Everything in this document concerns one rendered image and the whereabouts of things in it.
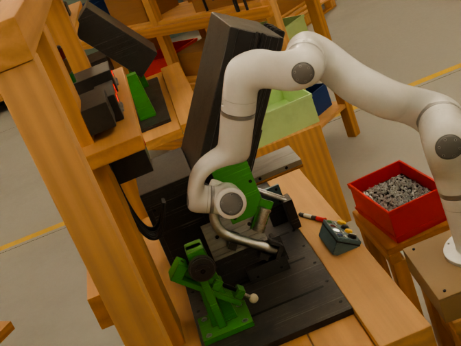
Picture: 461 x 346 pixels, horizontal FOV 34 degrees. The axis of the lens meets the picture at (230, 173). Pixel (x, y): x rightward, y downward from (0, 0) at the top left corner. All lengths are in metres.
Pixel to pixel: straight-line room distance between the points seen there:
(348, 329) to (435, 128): 0.58
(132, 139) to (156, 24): 3.76
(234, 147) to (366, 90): 0.36
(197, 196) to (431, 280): 0.65
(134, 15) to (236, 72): 4.03
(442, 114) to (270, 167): 0.78
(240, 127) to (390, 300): 0.61
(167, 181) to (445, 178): 0.89
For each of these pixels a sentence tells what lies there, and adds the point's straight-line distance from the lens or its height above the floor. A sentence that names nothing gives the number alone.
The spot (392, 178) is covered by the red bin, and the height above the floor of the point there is 0.88.
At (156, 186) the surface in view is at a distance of 2.41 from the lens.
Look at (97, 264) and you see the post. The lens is 1.70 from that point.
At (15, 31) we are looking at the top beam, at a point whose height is 1.91.
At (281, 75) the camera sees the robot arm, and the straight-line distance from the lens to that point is 1.82.
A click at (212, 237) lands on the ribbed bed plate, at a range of 2.39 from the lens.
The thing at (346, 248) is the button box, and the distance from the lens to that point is 2.35.
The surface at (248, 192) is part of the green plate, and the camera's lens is 2.36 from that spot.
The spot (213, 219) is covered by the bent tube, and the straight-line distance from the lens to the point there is 2.32.
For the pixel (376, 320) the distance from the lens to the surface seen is 2.04.
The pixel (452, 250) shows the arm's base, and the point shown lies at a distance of 2.15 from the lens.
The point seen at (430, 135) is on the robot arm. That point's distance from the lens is 1.88.
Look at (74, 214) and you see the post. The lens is 1.65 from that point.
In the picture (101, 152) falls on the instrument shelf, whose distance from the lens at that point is 1.92.
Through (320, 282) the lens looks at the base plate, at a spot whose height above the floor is 0.90.
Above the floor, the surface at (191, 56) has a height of 0.88.
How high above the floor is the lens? 2.07
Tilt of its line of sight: 21 degrees down
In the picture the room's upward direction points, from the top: 21 degrees counter-clockwise
